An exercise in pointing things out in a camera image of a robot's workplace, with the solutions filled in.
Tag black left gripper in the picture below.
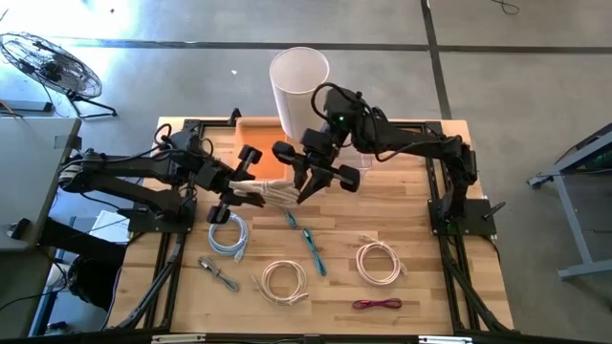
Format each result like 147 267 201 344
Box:
195 145 267 225

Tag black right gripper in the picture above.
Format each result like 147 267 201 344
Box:
272 128 362 206

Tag beige network cable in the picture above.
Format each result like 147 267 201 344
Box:
228 179 301 209
251 259 311 307
355 233 409 288

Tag long teal cable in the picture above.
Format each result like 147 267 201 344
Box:
300 226 329 278

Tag red cable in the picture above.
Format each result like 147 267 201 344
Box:
352 297 404 311

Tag table lamp with white shade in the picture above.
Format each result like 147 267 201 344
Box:
268 46 331 144

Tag white paper sheet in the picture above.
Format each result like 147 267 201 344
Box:
89 209 131 245

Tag black bag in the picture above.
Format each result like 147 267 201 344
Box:
66 252 126 312

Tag black crossbeam with silver brackets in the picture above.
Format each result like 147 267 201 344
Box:
0 332 612 344

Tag grey desk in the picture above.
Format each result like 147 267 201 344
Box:
0 117 82 252

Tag small black desk device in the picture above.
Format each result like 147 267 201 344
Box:
7 217 33 240

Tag black floor fan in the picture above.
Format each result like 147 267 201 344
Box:
0 32 119 119

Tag light blue coiled cable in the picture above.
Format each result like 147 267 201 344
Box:
208 212 250 263

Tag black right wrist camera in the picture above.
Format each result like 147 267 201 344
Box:
323 88 362 133

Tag short grey cable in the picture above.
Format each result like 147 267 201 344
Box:
197 256 240 293

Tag black floor cable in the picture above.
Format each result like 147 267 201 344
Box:
490 0 521 15

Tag grey metal table frame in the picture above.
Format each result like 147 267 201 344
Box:
528 121 612 281

